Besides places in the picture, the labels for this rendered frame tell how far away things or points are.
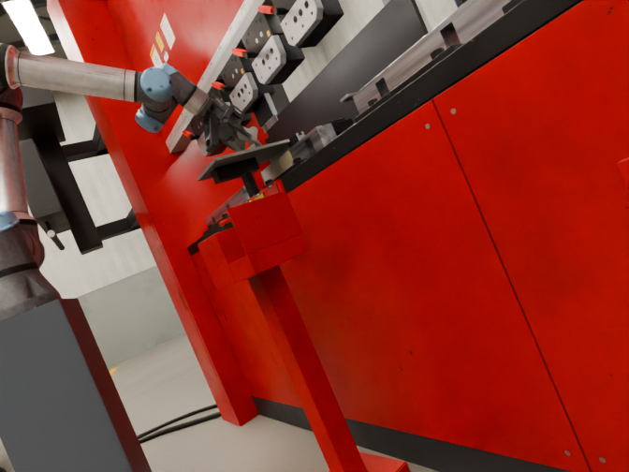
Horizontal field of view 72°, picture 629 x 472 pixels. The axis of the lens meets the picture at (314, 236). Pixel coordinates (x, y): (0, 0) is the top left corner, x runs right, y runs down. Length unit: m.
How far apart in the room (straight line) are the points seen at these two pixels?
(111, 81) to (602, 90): 1.00
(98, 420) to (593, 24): 1.06
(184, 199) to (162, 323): 6.07
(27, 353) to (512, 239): 0.93
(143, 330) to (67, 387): 7.18
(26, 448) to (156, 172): 1.45
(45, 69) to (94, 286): 7.17
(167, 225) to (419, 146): 1.53
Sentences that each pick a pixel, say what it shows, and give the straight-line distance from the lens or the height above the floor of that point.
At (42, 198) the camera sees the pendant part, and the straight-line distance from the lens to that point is 2.29.
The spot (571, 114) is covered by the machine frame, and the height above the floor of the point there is 0.70.
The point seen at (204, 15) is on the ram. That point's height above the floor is 1.52.
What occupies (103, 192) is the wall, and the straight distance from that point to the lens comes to 8.43.
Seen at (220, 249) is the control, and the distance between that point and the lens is 0.99.
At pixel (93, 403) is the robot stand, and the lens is 1.03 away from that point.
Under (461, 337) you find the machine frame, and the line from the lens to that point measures 0.97.
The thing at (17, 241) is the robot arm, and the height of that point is 0.92.
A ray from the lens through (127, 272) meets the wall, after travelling 8.19.
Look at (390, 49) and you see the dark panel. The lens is 1.74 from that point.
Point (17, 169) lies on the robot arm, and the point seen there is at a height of 1.13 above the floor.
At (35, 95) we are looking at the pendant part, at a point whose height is 1.80.
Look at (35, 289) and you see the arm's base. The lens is 1.08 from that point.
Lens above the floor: 0.69
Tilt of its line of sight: level
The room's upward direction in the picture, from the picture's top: 23 degrees counter-clockwise
